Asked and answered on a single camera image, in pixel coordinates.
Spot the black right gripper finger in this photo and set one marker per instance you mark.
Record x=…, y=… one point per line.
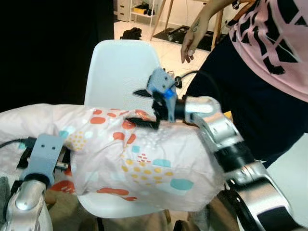
x=144, y=122
x=145, y=93

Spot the pale soft pillow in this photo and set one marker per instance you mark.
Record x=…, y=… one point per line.
x=144, y=149

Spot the bystander bare forearm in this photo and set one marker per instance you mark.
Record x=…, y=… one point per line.
x=202, y=17

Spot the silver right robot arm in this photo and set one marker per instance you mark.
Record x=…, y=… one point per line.
x=226, y=130

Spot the white plastic chair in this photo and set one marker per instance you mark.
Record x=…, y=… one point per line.
x=115, y=67

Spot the bystander bare hand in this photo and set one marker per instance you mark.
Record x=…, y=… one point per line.
x=191, y=45

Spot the white bed sheet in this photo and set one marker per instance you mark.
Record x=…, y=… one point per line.
x=293, y=192

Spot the black bag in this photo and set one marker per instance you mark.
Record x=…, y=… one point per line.
x=131, y=33

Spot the black floor platform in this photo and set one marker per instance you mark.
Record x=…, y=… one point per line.
x=178, y=36

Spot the person in dark shorts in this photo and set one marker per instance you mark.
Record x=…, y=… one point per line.
x=260, y=110

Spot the wooden stand leg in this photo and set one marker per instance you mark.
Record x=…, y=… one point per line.
x=219, y=29
x=161, y=19

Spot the white drawer unit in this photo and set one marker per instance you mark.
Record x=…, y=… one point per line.
x=130, y=9

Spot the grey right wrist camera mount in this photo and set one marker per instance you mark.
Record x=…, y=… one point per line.
x=156, y=82

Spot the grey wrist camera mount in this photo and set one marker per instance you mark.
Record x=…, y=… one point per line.
x=156, y=82
x=45, y=151

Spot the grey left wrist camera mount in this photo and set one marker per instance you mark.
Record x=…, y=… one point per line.
x=45, y=151

